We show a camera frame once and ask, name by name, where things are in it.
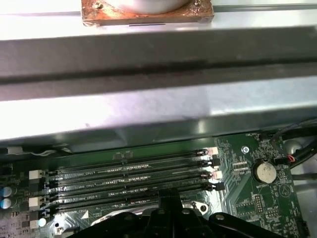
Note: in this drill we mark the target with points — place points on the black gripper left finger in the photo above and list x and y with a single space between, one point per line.
163 223

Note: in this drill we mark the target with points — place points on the silver motherboard screw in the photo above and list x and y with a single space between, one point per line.
245 149

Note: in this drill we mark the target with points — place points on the white fan plug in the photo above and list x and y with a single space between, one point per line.
14 150

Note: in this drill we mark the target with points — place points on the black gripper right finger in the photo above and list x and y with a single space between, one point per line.
184 223

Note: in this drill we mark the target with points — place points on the silver cylindrical capacitor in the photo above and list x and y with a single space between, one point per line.
42 222
6 203
5 191

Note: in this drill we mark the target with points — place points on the black PC case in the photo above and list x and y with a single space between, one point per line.
158 62

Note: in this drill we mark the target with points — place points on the green motherboard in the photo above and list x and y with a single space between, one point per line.
247 198

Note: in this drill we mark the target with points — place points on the CPU socket with silver brackets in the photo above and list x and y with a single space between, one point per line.
201 208

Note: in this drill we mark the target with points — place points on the silver coin battery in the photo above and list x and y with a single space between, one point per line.
263 171

